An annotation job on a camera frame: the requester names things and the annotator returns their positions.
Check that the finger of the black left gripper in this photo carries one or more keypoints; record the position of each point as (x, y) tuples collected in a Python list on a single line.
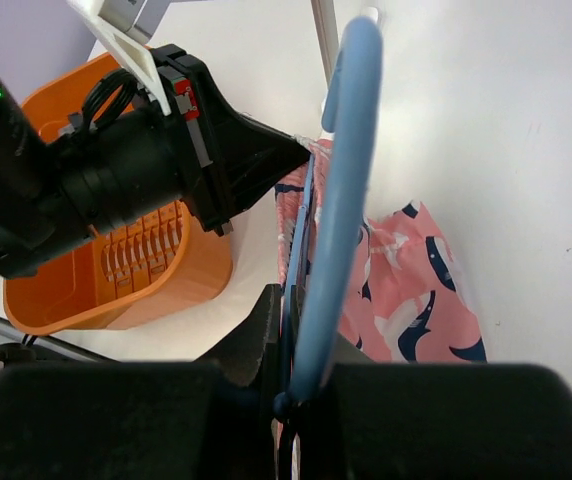
[(251, 157)]

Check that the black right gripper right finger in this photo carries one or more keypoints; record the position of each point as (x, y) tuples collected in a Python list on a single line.
[(438, 421)]

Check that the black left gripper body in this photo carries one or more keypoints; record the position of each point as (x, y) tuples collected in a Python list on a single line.
[(190, 87)]

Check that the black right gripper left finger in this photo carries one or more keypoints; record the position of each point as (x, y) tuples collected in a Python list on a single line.
[(206, 419)]

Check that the blue wire hanger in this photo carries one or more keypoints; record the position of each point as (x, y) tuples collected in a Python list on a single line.
[(350, 115)]

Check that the pink shark print shorts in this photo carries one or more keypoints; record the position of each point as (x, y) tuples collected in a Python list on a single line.
[(406, 300)]

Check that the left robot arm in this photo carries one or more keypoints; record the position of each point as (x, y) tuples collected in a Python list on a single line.
[(50, 190)]

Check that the metal clothes rack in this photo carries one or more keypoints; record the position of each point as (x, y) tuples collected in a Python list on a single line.
[(330, 19)]

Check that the orange plastic basket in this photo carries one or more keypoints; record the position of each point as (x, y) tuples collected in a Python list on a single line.
[(159, 263)]

